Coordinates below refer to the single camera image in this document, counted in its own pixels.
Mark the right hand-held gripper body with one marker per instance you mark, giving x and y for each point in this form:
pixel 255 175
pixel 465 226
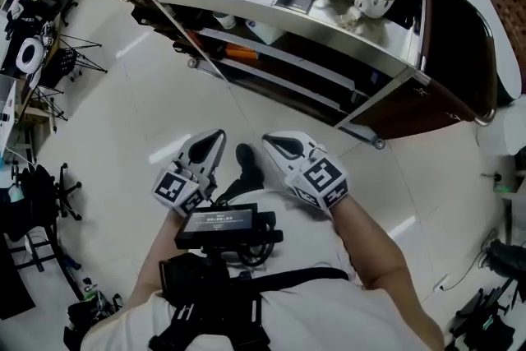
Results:
pixel 320 181

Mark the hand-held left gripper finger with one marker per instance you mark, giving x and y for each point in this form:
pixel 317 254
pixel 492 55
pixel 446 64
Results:
pixel 193 144
pixel 213 160

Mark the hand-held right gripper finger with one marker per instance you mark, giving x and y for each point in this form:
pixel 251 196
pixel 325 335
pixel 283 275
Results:
pixel 306 141
pixel 276 158

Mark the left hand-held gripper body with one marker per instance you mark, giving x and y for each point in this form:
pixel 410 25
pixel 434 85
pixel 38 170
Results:
pixel 176 190

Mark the metal shelf cart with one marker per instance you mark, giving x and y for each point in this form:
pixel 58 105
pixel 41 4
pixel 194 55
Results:
pixel 382 49

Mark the person's left forearm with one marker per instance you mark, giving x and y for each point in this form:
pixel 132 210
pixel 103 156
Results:
pixel 155 255

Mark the person's right forearm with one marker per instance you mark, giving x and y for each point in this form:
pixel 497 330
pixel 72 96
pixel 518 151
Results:
pixel 370 246

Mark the orange flat item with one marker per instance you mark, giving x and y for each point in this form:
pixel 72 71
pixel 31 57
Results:
pixel 240 52

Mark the person's black shoe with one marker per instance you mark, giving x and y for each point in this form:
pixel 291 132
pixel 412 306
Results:
pixel 245 158

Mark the black chest harness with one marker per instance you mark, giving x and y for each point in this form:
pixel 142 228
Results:
pixel 205 296

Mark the white square box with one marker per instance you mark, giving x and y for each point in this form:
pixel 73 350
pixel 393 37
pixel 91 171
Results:
pixel 265 30

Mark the small white cup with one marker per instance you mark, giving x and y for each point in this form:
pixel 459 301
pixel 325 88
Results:
pixel 225 19

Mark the crumpled clear wrapper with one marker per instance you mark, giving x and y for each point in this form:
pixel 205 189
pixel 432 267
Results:
pixel 349 18

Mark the person's white shirt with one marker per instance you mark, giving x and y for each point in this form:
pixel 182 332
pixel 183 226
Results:
pixel 320 312

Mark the black office chair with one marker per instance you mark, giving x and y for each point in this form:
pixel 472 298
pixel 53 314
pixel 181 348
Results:
pixel 39 193

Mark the small black flat box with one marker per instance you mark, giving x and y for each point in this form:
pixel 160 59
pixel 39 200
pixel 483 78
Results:
pixel 296 0

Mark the black tripod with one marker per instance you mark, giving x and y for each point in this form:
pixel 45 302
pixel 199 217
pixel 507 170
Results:
pixel 47 102
pixel 80 53

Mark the white floor socket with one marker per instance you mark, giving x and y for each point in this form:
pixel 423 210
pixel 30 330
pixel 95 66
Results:
pixel 441 284

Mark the black bag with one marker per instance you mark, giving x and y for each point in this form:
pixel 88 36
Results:
pixel 507 259

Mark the white round table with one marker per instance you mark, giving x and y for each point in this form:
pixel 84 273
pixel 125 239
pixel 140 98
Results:
pixel 485 20

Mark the folded black stand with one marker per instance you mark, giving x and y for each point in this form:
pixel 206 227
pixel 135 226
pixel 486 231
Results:
pixel 489 316

